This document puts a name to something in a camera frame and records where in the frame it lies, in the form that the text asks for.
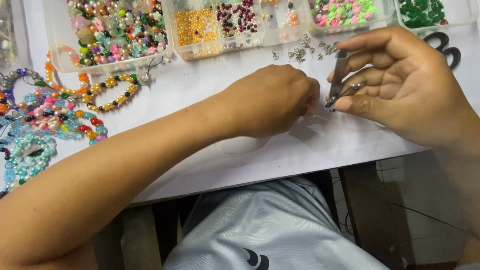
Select person's left hand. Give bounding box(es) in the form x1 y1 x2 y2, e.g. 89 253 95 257
228 64 321 138

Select person's right hand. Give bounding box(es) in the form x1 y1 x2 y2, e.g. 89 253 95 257
326 26 480 150

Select clear elastic thread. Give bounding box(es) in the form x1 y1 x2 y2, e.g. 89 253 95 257
214 112 380 155

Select silver nail clipper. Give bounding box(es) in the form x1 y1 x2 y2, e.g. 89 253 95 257
324 49 365 113

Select pile of silver clasps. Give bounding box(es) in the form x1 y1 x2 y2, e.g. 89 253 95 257
271 34 339 63

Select clear box of flower beads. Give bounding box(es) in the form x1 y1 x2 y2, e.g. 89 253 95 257
307 0 395 37

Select clear compartment box of beads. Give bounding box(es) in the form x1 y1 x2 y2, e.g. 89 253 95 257
161 0 313 61

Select brown wooden table leg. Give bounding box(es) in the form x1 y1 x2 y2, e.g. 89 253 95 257
337 161 406 270

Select clear box of green beads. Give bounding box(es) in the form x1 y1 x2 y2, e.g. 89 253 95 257
394 0 479 34

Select person's white patterned shirt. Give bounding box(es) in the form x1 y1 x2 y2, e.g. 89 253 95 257
162 176 391 270

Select clear box of mixed beads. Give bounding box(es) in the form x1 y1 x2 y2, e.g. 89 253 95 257
41 0 174 74

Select black-handled scissors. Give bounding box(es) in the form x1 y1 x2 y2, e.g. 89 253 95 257
423 31 462 70

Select black cable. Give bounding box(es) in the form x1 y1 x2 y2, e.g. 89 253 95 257
344 202 471 238

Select clear bead charm with cord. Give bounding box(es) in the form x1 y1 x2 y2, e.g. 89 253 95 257
136 56 164 86

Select yellow and black bead bracelet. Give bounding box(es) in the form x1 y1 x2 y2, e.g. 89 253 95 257
81 73 140 112

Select orange and white bead bracelet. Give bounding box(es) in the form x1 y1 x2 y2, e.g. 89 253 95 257
44 45 91 95

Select heap of colourful bead bracelets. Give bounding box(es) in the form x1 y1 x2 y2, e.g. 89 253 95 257
0 67 109 199

